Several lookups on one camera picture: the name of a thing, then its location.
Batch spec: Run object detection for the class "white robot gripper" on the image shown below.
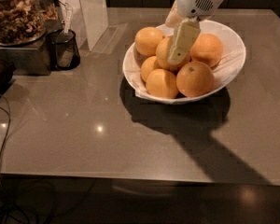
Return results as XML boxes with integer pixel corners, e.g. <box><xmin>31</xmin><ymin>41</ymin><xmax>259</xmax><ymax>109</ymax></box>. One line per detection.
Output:
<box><xmin>164</xmin><ymin>0</ymin><xmax>224</xmax><ymax>65</ymax></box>

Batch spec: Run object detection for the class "small left middle orange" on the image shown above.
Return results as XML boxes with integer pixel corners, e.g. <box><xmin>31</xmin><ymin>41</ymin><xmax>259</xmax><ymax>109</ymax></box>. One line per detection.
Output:
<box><xmin>141</xmin><ymin>56</ymin><xmax>160</xmax><ymax>81</ymax></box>

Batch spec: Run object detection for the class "white bowl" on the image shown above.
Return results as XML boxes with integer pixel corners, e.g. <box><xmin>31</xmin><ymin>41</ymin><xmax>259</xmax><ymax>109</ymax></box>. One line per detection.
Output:
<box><xmin>122</xmin><ymin>19</ymin><xmax>246</xmax><ymax>105</ymax></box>

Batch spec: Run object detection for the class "white acrylic sign stand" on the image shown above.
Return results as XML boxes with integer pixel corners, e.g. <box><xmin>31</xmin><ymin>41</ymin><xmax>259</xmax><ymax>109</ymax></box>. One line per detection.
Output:
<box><xmin>60</xmin><ymin>0</ymin><xmax>127</xmax><ymax>56</ymax></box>

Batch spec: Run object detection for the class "white spoon in cup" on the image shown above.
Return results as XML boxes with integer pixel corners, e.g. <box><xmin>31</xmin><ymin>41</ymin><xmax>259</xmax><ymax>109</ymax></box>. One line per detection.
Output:
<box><xmin>57</xmin><ymin>3</ymin><xmax>73</xmax><ymax>43</ymax></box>

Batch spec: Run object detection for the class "black mesh cup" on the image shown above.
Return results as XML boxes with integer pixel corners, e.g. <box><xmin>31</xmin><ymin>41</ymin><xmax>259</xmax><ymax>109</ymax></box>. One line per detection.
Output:
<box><xmin>47</xmin><ymin>29</ymin><xmax>80</xmax><ymax>70</ymax></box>

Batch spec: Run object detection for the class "metal box stand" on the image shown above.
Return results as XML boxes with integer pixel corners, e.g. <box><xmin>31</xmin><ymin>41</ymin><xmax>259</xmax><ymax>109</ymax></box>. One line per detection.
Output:
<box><xmin>0</xmin><ymin>20</ymin><xmax>62</xmax><ymax>76</ymax></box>

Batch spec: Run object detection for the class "glass jar of walnuts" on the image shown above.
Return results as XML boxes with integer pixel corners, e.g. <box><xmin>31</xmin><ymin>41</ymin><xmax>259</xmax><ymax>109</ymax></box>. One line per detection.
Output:
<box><xmin>0</xmin><ymin>0</ymin><xmax>46</xmax><ymax>47</ymax></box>

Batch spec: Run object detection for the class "black cable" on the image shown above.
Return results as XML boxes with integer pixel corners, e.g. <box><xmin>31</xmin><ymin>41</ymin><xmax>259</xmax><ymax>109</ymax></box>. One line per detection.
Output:
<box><xmin>0</xmin><ymin>89</ymin><xmax>97</xmax><ymax>224</ymax></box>

